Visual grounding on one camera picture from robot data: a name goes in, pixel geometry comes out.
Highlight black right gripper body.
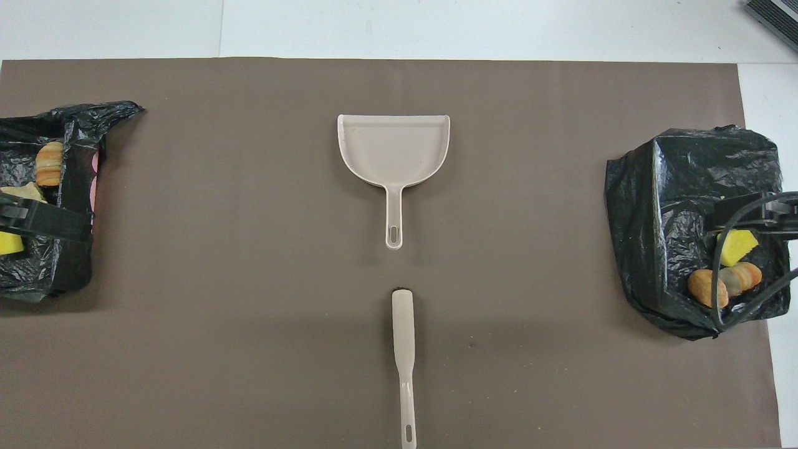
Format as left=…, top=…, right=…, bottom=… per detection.
left=764, top=193, right=798, bottom=236

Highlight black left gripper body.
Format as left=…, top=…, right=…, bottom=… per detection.
left=0, top=192, right=29, bottom=236

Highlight large yellow sponge chunk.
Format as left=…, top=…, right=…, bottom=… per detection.
left=716, top=229, right=760, bottom=268

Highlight orange striped bread piece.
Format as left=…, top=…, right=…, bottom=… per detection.
left=718, top=262, right=763, bottom=297

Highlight brown bread roll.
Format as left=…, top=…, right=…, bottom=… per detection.
left=688, top=269, right=729, bottom=309

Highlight beige plastic dustpan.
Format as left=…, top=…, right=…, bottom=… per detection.
left=337, top=113, right=451, bottom=251

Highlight beige hand brush black bristles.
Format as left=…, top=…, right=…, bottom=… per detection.
left=391, top=287, right=418, bottom=449

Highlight black bag lined pink bin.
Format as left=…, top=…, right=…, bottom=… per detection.
left=0, top=101, right=145, bottom=303

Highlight brown table mat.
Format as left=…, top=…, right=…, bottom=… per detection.
left=0, top=57, right=782, bottom=449

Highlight dark grey ribbed object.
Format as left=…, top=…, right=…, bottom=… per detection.
left=743, top=0, right=798, bottom=54

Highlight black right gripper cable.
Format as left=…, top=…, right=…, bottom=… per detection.
left=709, top=192, right=798, bottom=332

